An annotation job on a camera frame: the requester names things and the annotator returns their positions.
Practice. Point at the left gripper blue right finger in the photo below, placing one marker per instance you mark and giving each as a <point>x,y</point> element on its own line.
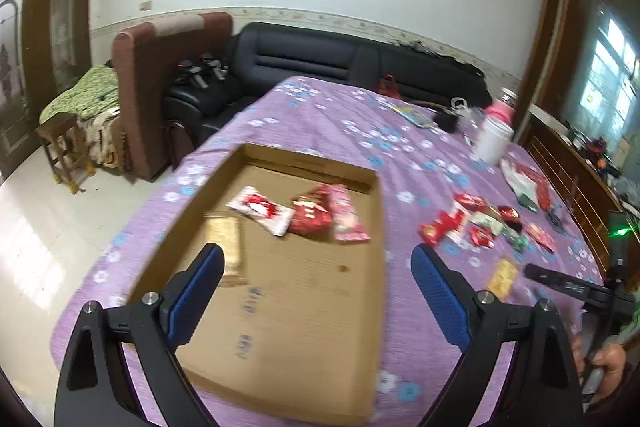
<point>541,386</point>

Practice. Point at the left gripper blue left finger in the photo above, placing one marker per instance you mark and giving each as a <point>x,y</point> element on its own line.
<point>96,388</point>

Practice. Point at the yellow cake bar packet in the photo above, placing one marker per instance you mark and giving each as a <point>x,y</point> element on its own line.
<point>226,232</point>

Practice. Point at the dark red puffed snack bag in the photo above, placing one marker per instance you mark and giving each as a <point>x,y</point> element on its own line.
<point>311,212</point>

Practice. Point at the right hand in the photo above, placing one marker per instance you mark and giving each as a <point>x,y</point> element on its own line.
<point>612,358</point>

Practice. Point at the small yellow cake packet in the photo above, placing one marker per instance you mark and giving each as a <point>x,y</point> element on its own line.
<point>503,278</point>

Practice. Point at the small red square packet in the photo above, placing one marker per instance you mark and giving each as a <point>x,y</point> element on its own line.
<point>481,237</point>

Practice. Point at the red white long packet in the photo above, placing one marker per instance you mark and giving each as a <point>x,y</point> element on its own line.
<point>461,217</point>

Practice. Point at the green foil candy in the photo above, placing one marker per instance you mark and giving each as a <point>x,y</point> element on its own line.
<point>518,241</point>

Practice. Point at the red packet left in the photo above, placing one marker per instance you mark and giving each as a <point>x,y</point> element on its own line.
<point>432,233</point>

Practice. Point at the green white wrapper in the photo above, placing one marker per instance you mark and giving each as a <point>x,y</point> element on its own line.
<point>489,223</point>

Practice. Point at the black phone stand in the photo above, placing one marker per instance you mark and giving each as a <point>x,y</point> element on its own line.
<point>560,216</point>

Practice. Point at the pink packet on table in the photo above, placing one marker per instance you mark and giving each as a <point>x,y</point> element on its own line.
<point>541,237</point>

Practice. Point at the red candy packet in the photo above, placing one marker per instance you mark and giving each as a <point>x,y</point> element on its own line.
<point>471,202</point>

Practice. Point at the red patterned gift bag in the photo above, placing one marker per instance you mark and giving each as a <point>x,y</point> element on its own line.
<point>542,185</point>

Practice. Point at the purple floral tablecloth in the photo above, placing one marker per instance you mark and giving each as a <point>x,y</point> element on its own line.
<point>420,171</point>

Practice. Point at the flat cardboard tray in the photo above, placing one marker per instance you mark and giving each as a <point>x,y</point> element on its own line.
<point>300,337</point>

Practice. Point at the pink snack packet in tray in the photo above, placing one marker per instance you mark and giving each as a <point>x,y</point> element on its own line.
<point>347,226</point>

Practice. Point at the white red snack packet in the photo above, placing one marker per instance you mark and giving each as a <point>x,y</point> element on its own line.
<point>272,216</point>

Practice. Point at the white plastic jar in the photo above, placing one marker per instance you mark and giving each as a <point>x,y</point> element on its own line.
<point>492,140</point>

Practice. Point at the black cup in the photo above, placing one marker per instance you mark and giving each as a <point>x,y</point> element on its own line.
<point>447,120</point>

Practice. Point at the wooden stool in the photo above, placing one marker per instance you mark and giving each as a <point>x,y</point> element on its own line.
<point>64,144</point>

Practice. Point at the colourful booklet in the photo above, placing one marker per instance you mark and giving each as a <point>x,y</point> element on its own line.
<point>414,116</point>

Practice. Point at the pink sleeved thermos bottle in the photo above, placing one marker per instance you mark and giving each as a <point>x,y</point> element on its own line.
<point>503,108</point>

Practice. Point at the green patterned cushion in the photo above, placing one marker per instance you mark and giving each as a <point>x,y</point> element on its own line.
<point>91,95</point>

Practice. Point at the red plastic bag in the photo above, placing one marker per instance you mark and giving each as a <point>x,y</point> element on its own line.
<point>388,86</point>

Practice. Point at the black leather sofa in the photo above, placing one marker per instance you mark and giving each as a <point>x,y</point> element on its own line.
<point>211,91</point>

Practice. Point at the brown armchair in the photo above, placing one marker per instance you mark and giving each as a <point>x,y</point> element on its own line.
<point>145,58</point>

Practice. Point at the wooden door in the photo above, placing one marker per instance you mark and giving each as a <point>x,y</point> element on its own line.
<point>45,49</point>

